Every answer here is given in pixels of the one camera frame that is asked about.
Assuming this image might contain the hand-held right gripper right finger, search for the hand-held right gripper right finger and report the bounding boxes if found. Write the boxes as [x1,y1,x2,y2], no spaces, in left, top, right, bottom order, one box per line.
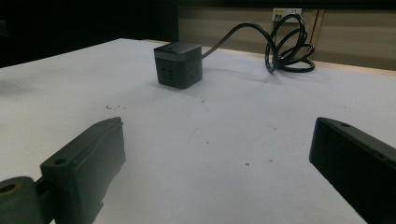
[308,117,396,224]

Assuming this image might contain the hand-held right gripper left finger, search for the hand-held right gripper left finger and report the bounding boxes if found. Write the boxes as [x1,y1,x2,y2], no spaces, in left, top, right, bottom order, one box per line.
[39,117,127,224]

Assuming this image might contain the black cube power strip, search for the black cube power strip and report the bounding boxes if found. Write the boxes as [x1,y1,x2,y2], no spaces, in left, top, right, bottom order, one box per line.
[153,41,204,91]

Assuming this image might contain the black power cable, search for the black power cable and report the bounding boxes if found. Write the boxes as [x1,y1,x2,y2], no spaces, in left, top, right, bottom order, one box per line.
[201,12,317,74]

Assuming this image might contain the white wall socket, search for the white wall socket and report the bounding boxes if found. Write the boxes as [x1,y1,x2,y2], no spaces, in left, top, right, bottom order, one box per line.
[272,7,303,22]

